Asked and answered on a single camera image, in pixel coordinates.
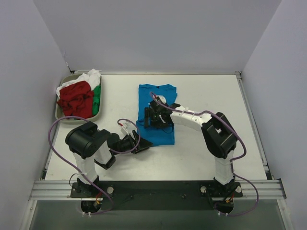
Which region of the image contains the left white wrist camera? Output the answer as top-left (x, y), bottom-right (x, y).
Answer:
top-left (119, 121), bottom-right (134, 135)

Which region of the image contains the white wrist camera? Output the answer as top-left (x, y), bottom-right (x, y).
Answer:
top-left (155, 95), bottom-right (166, 104)
top-left (119, 121), bottom-right (134, 135)

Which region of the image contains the aluminium front rail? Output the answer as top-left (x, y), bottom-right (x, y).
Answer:
top-left (29, 180), bottom-right (286, 201)

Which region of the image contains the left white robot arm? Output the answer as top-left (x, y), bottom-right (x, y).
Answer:
top-left (65, 122), bottom-right (153, 197)

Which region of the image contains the blue t shirt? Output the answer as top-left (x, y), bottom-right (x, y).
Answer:
top-left (136, 84), bottom-right (177, 146)

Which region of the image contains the green t shirt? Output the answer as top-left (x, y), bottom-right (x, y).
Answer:
top-left (92, 85), bottom-right (101, 116)

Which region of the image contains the white t shirt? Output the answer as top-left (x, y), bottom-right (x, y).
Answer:
top-left (56, 69), bottom-right (101, 98)

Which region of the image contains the red t shirt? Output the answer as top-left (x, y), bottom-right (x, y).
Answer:
top-left (57, 81), bottom-right (94, 118)

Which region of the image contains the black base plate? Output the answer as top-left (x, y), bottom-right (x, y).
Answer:
top-left (70, 181), bottom-right (243, 211)

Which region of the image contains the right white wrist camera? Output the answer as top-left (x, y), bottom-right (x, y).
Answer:
top-left (155, 95), bottom-right (166, 104)

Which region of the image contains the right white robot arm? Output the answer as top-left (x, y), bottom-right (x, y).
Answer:
top-left (144, 101), bottom-right (237, 185)

